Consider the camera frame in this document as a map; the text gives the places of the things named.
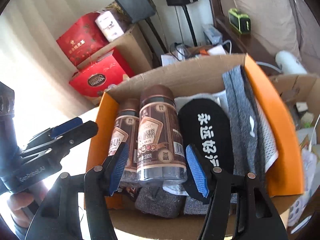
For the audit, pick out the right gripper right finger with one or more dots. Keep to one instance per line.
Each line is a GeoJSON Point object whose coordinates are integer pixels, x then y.
{"type": "Point", "coordinates": [202, 172]}

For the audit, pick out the black speaker left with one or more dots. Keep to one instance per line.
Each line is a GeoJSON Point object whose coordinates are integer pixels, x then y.
{"type": "Point", "coordinates": [137, 10]}

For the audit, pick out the white health product pack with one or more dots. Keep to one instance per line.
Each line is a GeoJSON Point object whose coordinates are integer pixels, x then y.
{"type": "Point", "coordinates": [110, 24]}

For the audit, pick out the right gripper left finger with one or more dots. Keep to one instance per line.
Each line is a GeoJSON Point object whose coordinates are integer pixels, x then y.
{"type": "Point", "coordinates": [58, 215]}

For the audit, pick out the orange cardboard box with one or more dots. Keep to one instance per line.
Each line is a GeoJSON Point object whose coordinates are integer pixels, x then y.
{"type": "Point", "coordinates": [284, 180]}

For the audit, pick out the brown oat jar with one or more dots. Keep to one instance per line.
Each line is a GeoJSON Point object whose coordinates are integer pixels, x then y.
{"type": "Point", "coordinates": [160, 154]}
{"type": "Point", "coordinates": [126, 130]}

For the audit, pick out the green portable radio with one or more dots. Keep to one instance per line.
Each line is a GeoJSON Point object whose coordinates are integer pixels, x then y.
{"type": "Point", "coordinates": [240, 21]}

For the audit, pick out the black sock white characters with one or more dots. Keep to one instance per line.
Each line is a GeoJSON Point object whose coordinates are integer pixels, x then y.
{"type": "Point", "coordinates": [204, 124]}

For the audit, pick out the left hand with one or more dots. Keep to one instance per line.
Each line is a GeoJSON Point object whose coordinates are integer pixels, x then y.
{"type": "Point", "coordinates": [16, 203]}

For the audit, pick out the open box with cables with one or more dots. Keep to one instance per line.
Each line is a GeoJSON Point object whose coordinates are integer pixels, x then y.
{"type": "Point", "coordinates": [179, 52]}

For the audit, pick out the dark red tea bag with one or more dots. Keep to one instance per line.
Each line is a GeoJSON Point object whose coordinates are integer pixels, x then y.
{"type": "Point", "coordinates": [82, 39]}

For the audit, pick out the red Ferrero gift bag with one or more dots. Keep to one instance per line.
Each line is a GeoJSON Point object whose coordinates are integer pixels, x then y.
{"type": "Point", "coordinates": [101, 75]}

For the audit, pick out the beige sofa cushion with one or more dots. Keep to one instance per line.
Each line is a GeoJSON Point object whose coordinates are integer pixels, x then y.
{"type": "Point", "coordinates": [282, 25]}

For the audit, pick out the blue white small box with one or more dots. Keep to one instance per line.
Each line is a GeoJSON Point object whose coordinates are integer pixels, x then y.
{"type": "Point", "coordinates": [211, 35]}

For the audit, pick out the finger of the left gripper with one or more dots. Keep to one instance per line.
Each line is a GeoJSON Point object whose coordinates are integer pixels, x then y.
{"type": "Point", "coordinates": [70, 136]}
{"type": "Point", "coordinates": [52, 133]}

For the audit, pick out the grey sock white logo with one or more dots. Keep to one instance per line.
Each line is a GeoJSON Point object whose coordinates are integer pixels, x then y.
{"type": "Point", "coordinates": [245, 124]}

